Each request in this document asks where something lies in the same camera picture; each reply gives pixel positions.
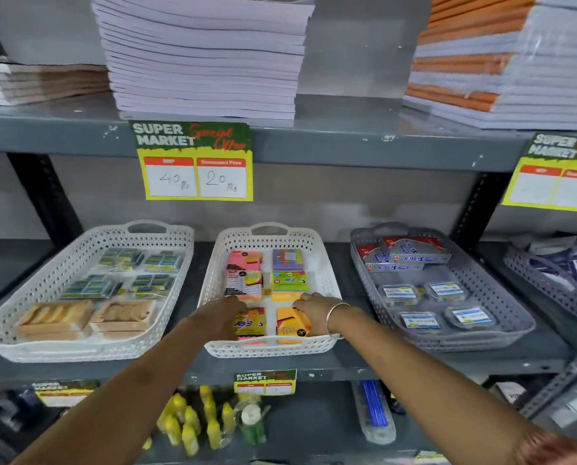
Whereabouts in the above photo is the group of yellow glue bottles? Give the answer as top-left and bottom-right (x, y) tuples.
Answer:
(142, 384), (237, 457)

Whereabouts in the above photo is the green sticky note pack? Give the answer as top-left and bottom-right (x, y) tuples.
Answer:
(271, 270), (310, 294)

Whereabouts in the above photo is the grey slotted angle rack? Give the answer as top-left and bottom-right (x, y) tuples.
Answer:
(519, 338), (577, 419)

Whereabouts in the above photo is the person's right hand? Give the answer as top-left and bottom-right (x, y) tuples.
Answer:
(292, 292), (349, 336)

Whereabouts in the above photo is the pink white sticky note pack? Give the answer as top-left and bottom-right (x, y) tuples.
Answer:
(224, 270), (264, 301)

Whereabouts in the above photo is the dark blue packets pile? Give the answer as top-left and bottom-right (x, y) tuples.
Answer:
(525, 233), (577, 298)

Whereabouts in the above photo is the brown wrapped packet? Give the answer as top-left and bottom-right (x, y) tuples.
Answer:
(15, 299), (95, 341)
(89, 299), (157, 340)

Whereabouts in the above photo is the silver bangle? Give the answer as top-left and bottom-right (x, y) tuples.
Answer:
(325, 302), (351, 340)

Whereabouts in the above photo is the purple sticky note pack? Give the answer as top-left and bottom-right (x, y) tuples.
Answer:
(272, 249), (305, 272)

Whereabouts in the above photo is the green blue eraser packet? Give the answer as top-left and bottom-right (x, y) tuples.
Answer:
(143, 251), (183, 273)
(98, 247), (144, 272)
(60, 274), (124, 300)
(131, 273), (176, 299)

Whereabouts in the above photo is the narrow white plastic basket tray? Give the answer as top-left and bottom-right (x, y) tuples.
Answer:
(198, 222), (343, 359)

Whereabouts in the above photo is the red white staple box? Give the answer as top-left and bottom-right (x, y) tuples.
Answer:
(382, 236), (452, 265)
(355, 244), (391, 265)
(366, 260), (426, 273)

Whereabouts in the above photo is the stack of brown-edged notebooks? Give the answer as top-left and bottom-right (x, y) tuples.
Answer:
(0, 57), (110, 107)

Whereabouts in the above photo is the person's left forearm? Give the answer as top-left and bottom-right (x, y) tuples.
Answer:
(10, 317), (211, 465)

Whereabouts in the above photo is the clear green liquid bottle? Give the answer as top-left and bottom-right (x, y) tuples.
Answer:
(234, 396), (271, 446)

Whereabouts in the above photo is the clear plastic pin box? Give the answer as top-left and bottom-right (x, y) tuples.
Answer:
(445, 305), (498, 330)
(398, 310), (442, 331)
(423, 280), (468, 302)
(379, 284), (421, 307)

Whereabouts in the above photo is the yellow sticky note pack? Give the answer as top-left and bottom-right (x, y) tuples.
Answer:
(232, 307), (268, 338)

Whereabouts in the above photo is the orange sticky note pack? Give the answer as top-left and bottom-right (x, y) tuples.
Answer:
(276, 307), (314, 338)

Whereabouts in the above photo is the grey metal shelf rack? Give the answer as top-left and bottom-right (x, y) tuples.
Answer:
(0, 92), (577, 465)

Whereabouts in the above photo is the grey plastic basket tray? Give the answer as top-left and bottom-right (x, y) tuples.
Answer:
(350, 222), (537, 353)
(503, 241), (577, 326)

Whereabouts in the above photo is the pink patterned sleeve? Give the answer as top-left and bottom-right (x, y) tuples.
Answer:
(513, 427), (577, 465)

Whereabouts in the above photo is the large green yellow price tag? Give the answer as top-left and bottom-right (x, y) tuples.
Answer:
(129, 120), (254, 202)
(502, 132), (577, 212)

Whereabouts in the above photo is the stack of orange white notebooks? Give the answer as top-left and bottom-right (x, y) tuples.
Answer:
(403, 0), (577, 132)

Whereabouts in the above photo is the clear pack of blue pens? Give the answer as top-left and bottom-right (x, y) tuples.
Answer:
(351, 379), (397, 446)

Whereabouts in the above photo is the wide white plastic basket tray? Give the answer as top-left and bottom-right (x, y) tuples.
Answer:
(0, 220), (195, 364)

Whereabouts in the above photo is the person's left hand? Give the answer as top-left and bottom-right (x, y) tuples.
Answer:
(190, 295), (248, 340)

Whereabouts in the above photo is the small green yellow price tag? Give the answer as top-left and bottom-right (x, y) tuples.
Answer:
(31, 379), (100, 408)
(233, 369), (298, 397)
(413, 450), (451, 465)

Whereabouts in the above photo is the person's right forearm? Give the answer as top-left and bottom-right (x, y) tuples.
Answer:
(331, 305), (536, 465)

